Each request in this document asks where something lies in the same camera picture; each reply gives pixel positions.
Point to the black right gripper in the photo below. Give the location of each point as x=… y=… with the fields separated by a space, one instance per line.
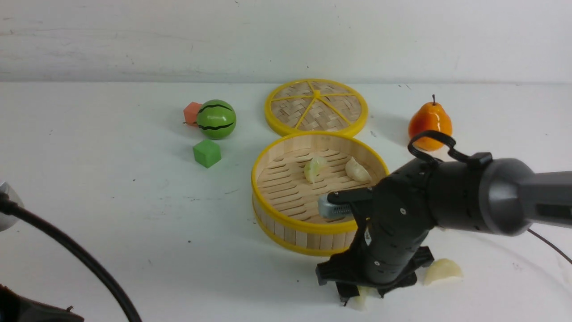
x=392 y=220

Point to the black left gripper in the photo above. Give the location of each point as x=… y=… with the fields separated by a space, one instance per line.
x=15 y=308

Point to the greenish dumpling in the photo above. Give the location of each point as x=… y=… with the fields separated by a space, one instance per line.
x=313 y=168
x=360 y=302

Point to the white dumpling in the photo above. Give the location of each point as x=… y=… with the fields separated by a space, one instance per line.
x=356 y=171
x=442 y=269

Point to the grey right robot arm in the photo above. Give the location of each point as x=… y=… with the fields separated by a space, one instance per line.
x=503 y=197

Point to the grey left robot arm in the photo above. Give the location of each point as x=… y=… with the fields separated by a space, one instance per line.
x=8 y=206

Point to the bamboo steamer tray yellow rim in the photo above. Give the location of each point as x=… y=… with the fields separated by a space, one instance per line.
x=285 y=203

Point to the woven bamboo steamer lid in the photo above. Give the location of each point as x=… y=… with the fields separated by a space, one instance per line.
x=315 y=105

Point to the orange toy pear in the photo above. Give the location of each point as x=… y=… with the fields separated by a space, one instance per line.
x=431 y=116

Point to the green toy cube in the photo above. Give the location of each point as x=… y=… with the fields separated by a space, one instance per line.
x=207 y=153

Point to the green toy watermelon ball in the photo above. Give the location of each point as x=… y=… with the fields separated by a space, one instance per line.
x=216 y=119

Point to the red-orange toy cube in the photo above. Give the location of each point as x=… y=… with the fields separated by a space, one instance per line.
x=191 y=113

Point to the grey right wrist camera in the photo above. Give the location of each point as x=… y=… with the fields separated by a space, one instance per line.
x=331 y=211

